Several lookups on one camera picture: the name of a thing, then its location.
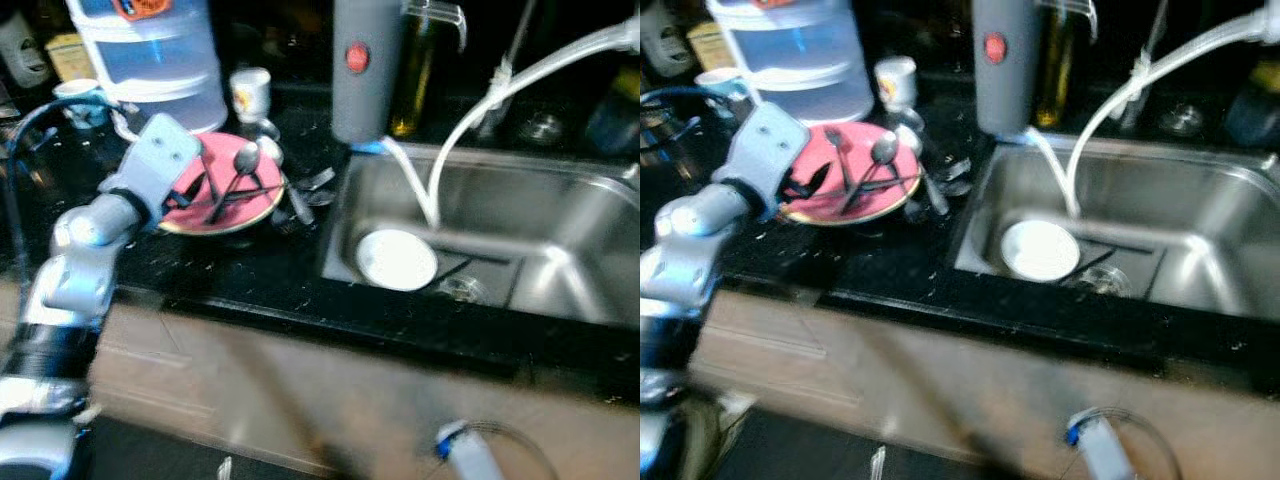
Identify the pink plate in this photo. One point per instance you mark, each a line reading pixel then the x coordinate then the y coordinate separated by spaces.
pixel 895 195
pixel 262 205

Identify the white bowl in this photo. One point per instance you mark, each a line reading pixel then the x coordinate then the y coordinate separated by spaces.
pixel 1040 250
pixel 396 260

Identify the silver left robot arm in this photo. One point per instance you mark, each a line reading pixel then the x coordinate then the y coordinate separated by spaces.
pixel 80 270
pixel 685 260

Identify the metal spoon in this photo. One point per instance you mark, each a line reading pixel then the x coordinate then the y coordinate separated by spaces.
pixel 245 157
pixel 296 205
pixel 885 150
pixel 935 195

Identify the white printed cup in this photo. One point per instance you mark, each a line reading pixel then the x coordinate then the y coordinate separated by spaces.
pixel 896 82
pixel 251 95

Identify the clear plastic storage container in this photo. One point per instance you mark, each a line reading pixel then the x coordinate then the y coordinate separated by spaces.
pixel 800 60
pixel 150 60

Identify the pale blue cup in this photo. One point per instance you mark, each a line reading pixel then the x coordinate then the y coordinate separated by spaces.
pixel 78 100
pixel 720 82

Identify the yellow box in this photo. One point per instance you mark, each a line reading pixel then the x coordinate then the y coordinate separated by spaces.
pixel 70 58
pixel 710 45

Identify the grey water filter cylinder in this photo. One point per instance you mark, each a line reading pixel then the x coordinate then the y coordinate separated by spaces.
pixel 1005 85
pixel 365 90

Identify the dark labelled bottle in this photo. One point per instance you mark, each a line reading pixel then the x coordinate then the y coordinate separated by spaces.
pixel 22 55
pixel 662 40

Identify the dark sponge holder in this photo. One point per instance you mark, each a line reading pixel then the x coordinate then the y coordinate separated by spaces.
pixel 1255 110
pixel 615 115

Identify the thin white tube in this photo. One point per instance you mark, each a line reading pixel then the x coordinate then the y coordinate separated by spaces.
pixel 405 165
pixel 1050 160

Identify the beige cabinet front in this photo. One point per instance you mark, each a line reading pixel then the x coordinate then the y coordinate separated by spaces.
pixel 950 400
pixel 300 400

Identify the olive oil bottle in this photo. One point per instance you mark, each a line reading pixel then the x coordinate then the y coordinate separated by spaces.
pixel 415 80
pixel 1055 70

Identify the stainless steel sink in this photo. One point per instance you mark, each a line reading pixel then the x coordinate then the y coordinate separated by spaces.
pixel 560 240
pixel 1200 230

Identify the black chopstick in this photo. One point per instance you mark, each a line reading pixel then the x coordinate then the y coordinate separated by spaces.
pixel 1100 257
pixel 455 267

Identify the small white utensil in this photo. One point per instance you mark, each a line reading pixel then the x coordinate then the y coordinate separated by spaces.
pixel 225 468
pixel 877 462

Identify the metal sink drain strainer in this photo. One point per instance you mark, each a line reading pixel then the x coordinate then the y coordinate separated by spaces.
pixel 462 290
pixel 1107 281

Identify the curved filter spout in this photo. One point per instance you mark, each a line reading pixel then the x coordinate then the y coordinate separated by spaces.
pixel 1075 10
pixel 445 15

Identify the metal faucet stem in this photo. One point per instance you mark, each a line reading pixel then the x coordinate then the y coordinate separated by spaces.
pixel 1145 60
pixel 505 70

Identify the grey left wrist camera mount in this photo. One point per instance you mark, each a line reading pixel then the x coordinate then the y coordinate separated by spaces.
pixel 150 160
pixel 765 150

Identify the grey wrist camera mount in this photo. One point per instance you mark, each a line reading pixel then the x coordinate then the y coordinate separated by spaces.
pixel 470 455
pixel 1100 445
pixel 150 160
pixel 765 150

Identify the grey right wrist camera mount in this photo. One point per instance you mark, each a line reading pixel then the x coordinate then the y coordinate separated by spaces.
pixel 1100 445
pixel 470 455

